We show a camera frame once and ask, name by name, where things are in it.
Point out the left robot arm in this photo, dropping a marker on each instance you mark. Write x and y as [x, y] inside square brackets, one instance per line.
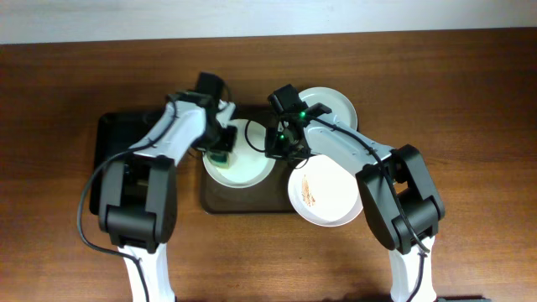
[137, 204]

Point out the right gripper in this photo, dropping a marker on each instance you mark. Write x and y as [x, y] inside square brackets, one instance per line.
[273, 151]

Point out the pale blue plate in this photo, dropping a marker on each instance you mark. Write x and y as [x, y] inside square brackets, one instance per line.
[337, 102]

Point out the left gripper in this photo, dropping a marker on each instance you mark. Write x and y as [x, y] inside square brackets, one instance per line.
[226, 135]

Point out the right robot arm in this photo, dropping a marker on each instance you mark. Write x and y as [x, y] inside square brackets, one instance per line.
[401, 204]

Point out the green and yellow sponge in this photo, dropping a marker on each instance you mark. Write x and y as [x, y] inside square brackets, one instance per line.
[220, 159]

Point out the white plate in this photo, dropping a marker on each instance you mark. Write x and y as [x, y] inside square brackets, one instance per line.
[247, 167]
[323, 193]

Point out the brown plastic serving tray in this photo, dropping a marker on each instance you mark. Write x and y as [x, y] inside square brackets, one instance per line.
[267, 191]

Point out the black rectangular tray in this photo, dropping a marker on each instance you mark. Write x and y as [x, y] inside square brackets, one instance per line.
[117, 131]

